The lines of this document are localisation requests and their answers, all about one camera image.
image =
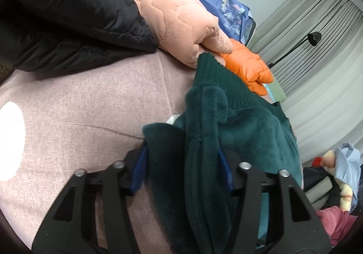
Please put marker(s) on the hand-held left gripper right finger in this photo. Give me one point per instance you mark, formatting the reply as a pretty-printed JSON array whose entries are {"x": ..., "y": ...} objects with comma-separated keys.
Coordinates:
[{"x": 227, "y": 169}]

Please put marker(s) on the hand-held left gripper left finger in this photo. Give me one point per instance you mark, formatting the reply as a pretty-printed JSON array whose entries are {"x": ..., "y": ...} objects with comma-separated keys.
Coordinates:
[{"x": 140, "y": 169}]

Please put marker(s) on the dark green printed sweater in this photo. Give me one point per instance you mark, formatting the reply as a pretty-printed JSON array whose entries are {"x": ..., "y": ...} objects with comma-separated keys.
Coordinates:
[{"x": 227, "y": 135}]

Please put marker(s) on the mauve white-spotted blanket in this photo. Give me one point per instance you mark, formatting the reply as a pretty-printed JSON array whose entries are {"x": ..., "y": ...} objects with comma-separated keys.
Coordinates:
[{"x": 85, "y": 106}]

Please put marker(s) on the dark clothing on chair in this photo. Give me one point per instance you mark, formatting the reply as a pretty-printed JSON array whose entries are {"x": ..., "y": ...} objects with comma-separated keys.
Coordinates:
[{"x": 316, "y": 174}]

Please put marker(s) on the green pillow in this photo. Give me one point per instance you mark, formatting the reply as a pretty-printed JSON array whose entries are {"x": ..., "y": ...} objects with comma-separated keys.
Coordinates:
[{"x": 276, "y": 92}]

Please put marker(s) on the grey chair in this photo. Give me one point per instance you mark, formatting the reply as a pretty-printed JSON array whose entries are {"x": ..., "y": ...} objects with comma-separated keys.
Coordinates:
[{"x": 320, "y": 191}]

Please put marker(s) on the plush toy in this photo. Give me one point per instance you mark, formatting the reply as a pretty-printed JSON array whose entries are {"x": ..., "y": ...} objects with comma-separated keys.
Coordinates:
[{"x": 329, "y": 162}]

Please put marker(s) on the orange puffer jacket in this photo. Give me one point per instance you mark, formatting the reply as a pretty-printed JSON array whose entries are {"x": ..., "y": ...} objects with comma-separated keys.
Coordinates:
[{"x": 252, "y": 67}]

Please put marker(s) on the grey pleated curtain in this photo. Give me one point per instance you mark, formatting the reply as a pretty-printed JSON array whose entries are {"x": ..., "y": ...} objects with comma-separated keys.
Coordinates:
[{"x": 326, "y": 72}]

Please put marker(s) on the peach quilted jacket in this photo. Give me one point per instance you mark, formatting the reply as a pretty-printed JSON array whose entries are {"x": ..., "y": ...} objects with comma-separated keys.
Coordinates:
[{"x": 175, "y": 16}]

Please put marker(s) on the black floor lamp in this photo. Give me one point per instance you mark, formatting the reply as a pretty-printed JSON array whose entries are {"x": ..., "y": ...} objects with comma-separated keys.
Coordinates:
[{"x": 313, "y": 37}]

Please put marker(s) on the black puffer jacket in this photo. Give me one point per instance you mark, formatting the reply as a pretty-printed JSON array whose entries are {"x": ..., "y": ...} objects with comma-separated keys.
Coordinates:
[{"x": 71, "y": 10}]

